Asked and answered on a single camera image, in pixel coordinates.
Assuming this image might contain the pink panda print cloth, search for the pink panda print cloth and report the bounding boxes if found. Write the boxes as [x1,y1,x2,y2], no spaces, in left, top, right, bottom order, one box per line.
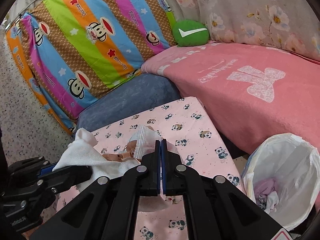
[56,96,247,240]

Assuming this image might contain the tan stocking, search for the tan stocking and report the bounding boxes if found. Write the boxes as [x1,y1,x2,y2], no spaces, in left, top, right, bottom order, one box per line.
[101,126,157,165]

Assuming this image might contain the white sock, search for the white sock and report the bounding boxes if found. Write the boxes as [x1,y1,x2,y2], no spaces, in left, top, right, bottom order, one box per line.
[266,191,280,213]
[53,128,142,178]

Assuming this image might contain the grey floral cloth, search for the grey floral cloth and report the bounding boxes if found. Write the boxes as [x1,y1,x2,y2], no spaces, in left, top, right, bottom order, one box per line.
[155,0,320,62]

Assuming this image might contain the blue grey cushion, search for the blue grey cushion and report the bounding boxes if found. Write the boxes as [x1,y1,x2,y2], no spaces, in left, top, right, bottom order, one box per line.
[75,73,182,135]

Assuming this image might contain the purple cloth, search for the purple cloth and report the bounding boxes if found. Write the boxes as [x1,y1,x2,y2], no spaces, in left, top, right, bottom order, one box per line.
[252,177,278,200]

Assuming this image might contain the colourful striped monkey print quilt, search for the colourful striped monkey print quilt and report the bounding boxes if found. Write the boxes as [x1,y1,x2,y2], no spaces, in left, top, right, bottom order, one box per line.
[5,0,177,135]

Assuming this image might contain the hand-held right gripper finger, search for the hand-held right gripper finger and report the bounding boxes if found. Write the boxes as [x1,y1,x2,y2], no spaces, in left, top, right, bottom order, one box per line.
[29,140,162,240]
[161,139,295,240]

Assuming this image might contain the leopard print sock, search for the leopard print sock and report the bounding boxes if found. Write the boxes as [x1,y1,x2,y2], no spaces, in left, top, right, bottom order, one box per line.
[256,196,268,209]

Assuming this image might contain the green round cushion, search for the green round cushion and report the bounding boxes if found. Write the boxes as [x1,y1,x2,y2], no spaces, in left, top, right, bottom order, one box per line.
[172,20,210,47]

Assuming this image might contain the pink blanket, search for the pink blanket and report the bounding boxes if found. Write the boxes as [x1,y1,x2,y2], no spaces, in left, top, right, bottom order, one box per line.
[141,40,320,160]

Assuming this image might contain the bin with white plastic bag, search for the bin with white plastic bag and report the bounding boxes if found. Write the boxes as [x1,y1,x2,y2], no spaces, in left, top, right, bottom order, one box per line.
[241,133,320,232]

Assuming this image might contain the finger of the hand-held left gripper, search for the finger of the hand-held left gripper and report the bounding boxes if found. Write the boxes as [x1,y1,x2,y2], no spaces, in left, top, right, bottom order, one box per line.
[7,156,56,183]
[37,164,93,194]

